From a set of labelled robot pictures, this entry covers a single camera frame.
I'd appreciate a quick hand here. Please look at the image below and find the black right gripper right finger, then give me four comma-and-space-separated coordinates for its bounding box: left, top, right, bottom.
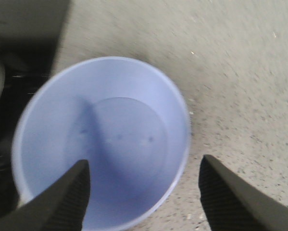
199, 155, 288, 231

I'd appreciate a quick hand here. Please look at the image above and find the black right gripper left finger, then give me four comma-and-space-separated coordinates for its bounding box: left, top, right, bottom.
0, 160, 89, 231

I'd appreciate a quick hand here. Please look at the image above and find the light blue ribbed bowl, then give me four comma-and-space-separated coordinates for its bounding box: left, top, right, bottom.
12, 56, 191, 231

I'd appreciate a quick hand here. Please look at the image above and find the black glass gas stove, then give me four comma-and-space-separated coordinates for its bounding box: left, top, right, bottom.
0, 0, 70, 218

